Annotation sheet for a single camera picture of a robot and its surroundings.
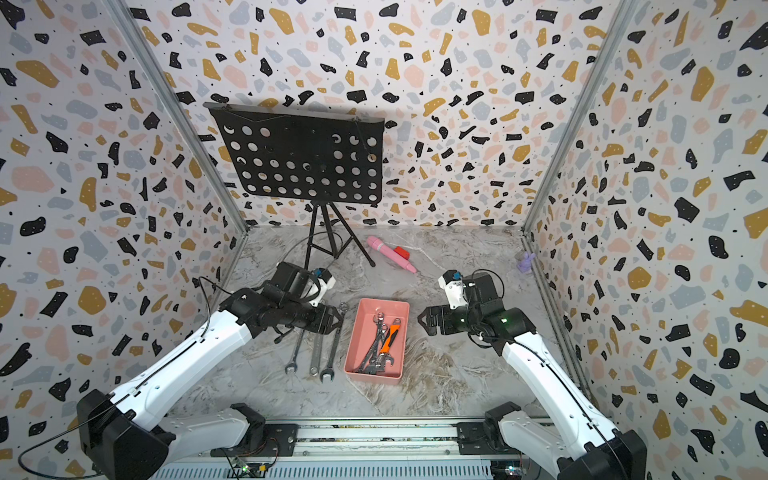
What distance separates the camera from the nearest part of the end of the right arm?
1.76 ft

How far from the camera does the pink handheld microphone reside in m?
1.11

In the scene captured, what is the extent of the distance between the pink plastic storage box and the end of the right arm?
8.4 inches

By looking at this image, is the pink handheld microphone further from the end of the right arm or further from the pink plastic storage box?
the end of the right arm

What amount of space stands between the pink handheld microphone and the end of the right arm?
372mm

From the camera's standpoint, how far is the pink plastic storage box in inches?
33.7

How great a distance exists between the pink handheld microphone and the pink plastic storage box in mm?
157
